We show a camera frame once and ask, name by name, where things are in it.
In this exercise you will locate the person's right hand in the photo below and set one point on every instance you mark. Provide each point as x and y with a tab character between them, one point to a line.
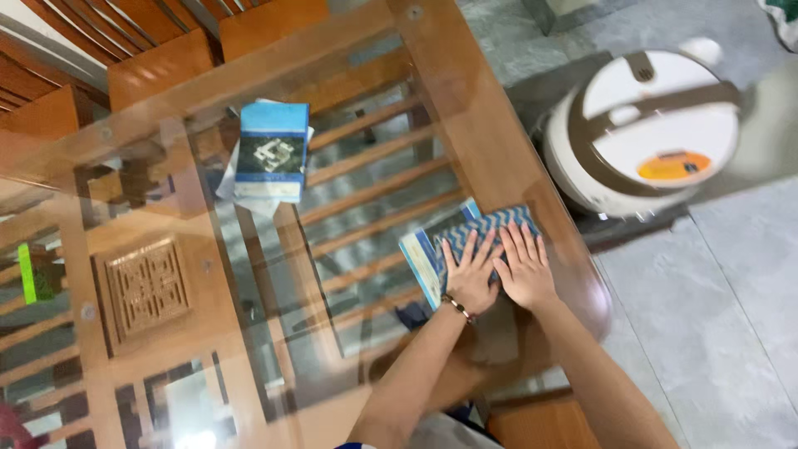
528	280

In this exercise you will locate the person's left hand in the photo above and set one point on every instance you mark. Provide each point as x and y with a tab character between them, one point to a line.
469	284

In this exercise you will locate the blue chevron cleaning cloth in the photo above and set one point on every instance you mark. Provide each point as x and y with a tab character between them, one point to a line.
474	226

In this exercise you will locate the blue and white book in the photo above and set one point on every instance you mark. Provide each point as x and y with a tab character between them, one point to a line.
421	265

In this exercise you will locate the wooden stool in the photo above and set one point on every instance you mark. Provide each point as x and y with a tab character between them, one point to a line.
542	424

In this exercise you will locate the white rice cooker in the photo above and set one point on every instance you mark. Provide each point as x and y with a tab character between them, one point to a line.
642	131

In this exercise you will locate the blue box with dark picture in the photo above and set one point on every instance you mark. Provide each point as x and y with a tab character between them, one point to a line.
272	153

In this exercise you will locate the white paper sheets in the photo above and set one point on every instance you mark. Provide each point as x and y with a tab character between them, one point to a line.
230	178

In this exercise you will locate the wooden glass-top table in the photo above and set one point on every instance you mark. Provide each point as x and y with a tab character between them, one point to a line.
206	274

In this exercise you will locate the wooden chair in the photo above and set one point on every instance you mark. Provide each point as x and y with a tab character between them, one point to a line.
40	115
271	25
159	68

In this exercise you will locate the white and green cloth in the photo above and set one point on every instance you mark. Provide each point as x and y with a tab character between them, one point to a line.
780	18

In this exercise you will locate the green strip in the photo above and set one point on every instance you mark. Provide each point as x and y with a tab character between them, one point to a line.
26	273

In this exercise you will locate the wooden slatted bench back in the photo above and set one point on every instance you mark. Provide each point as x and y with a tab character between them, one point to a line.
87	31

